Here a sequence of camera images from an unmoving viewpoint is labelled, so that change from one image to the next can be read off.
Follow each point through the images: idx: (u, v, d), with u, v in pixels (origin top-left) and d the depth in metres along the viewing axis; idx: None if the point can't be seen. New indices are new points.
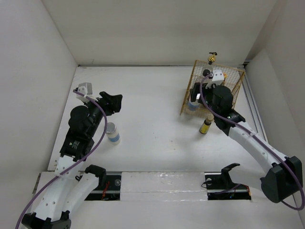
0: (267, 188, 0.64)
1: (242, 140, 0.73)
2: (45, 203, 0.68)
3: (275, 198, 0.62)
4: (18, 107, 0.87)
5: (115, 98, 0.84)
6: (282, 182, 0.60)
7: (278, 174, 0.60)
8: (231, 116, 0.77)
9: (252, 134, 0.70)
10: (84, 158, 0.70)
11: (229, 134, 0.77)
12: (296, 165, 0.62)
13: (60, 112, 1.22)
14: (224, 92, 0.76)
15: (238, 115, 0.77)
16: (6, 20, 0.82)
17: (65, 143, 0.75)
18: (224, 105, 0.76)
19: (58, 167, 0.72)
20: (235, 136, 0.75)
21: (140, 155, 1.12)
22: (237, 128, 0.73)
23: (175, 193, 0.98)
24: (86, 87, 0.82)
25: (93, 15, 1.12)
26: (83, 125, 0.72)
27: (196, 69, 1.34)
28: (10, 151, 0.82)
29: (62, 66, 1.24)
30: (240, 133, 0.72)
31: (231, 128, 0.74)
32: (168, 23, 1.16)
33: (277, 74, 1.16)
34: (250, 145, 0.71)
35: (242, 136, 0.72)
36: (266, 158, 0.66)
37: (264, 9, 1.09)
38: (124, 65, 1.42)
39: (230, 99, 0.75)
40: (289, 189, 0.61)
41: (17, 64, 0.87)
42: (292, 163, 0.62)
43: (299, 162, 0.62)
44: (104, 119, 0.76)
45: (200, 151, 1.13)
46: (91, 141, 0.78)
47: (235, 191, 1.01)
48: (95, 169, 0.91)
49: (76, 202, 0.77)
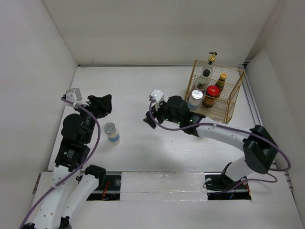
0: (253, 164, 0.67)
1: (211, 133, 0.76)
2: (43, 214, 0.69)
3: (262, 170, 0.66)
4: (18, 107, 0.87)
5: (105, 99, 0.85)
6: (259, 152, 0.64)
7: (252, 146, 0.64)
8: (193, 118, 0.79)
9: (215, 124, 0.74)
10: (81, 166, 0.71)
11: (199, 135, 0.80)
12: (261, 132, 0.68)
13: (60, 112, 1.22)
14: (175, 101, 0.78)
15: (199, 114, 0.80)
16: (7, 20, 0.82)
17: (59, 152, 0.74)
18: (183, 112, 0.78)
19: (54, 178, 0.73)
20: (203, 133, 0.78)
21: (140, 155, 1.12)
22: (201, 126, 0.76)
23: (175, 193, 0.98)
24: (74, 92, 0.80)
25: (93, 15, 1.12)
26: (77, 133, 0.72)
27: (196, 69, 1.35)
28: (10, 152, 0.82)
29: (62, 66, 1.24)
30: (206, 129, 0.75)
31: (197, 128, 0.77)
32: (168, 23, 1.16)
33: (277, 74, 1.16)
34: (218, 134, 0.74)
35: (209, 130, 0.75)
36: (235, 138, 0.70)
37: (264, 9, 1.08)
38: (124, 65, 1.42)
39: (184, 104, 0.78)
40: (270, 155, 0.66)
41: (18, 64, 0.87)
42: (259, 132, 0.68)
43: (261, 128, 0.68)
44: (97, 126, 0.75)
45: (200, 151, 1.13)
46: (86, 149, 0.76)
47: (234, 191, 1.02)
48: (94, 170, 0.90)
49: (75, 207, 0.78)
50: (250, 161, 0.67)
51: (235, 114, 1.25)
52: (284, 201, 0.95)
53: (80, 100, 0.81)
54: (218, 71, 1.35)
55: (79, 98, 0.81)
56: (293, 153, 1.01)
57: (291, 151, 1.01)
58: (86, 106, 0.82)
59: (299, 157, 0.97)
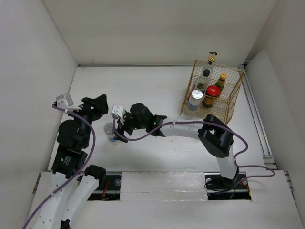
0: (213, 151, 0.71)
1: (173, 131, 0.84)
2: (42, 222, 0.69)
3: (221, 154, 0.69)
4: (18, 107, 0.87)
5: (99, 99, 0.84)
6: (213, 139, 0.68)
7: (206, 134, 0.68)
8: (157, 121, 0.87)
9: (174, 121, 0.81)
10: (78, 171, 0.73)
11: (165, 135, 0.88)
12: (213, 119, 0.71)
13: (60, 112, 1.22)
14: (137, 108, 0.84)
15: (161, 116, 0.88)
16: (7, 20, 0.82)
17: (55, 160, 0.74)
18: (146, 117, 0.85)
19: (52, 184, 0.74)
20: (167, 132, 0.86)
21: (140, 154, 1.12)
22: (163, 126, 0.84)
23: (175, 193, 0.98)
24: (65, 98, 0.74)
25: (93, 15, 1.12)
26: (73, 141, 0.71)
27: (196, 69, 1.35)
28: (10, 152, 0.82)
29: (62, 66, 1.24)
30: (167, 127, 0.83)
31: (161, 128, 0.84)
32: (168, 23, 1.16)
33: (277, 74, 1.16)
34: (179, 130, 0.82)
35: (170, 128, 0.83)
36: (192, 131, 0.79)
37: (264, 8, 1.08)
38: (124, 65, 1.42)
39: (147, 109, 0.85)
40: (224, 139, 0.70)
41: (18, 64, 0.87)
42: (210, 119, 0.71)
43: (214, 116, 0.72)
44: (92, 131, 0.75)
45: (200, 151, 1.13)
46: (83, 155, 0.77)
47: (234, 191, 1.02)
48: (94, 170, 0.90)
49: (75, 210, 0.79)
50: (209, 150, 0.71)
51: (235, 114, 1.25)
52: (284, 201, 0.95)
53: (73, 106, 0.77)
54: (218, 71, 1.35)
55: (70, 104, 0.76)
56: (293, 154, 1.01)
57: (292, 151, 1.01)
58: (79, 109, 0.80)
59: (299, 157, 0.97)
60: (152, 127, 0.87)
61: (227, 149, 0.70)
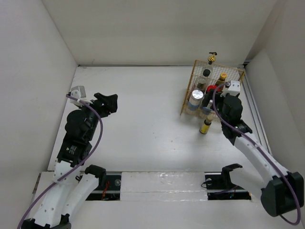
0: (265, 200, 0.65)
1: (246, 150, 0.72)
2: (44, 210, 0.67)
3: (270, 210, 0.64)
4: (18, 107, 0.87)
5: (111, 98, 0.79)
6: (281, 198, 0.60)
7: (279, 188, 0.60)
8: (239, 127, 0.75)
9: (257, 145, 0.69)
10: (83, 162, 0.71)
11: (234, 144, 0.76)
12: (297, 180, 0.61)
13: (60, 112, 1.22)
14: (234, 101, 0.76)
15: (247, 126, 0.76)
16: (7, 20, 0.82)
17: (61, 148, 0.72)
18: (233, 114, 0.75)
19: (56, 173, 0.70)
20: (239, 145, 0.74)
21: (140, 154, 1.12)
22: (242, 138, 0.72)
23: (175, 193, 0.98)
24: (78, 89, 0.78)
25: (93, 15, 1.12)
26: (80, 129, 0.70)
27: (196, 69, 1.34)
28: (10, 152, 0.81)
29: (62, 66, 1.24)
30: (244, 143, 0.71)
31: (237, 137, 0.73)
32: (168, 23, 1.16)
33: (277, 74, 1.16)
34: (253, 157, 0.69)
35: (247, 146, 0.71)
36: (267, 169, 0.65)
37: (264, 9, 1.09)
38: (124, 65, 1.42)
39: (240, 109, 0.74)
40: (289, 206, 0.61)
41: (17, 64, 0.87)
42: (294, 179, 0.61)
43: (300, 178, 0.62)
44: (100, 123, 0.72)
45: (200, 151, 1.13)
46: (88, 145, 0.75)
47: (235, 191, 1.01)
48: (95, 169, 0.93)
49: (75, 205, 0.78)
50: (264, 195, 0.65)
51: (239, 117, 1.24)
52: None
53: (85, 98, 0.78)
54: (218, 71, 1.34)
55: (83, 95, 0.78)
56: (293, 155, 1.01)
57: (292, 151, 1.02)
58: (90, 104, 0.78)
59: (299, 157, 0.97)
60: (230, 129, 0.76)
61: (282, 211, 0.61)
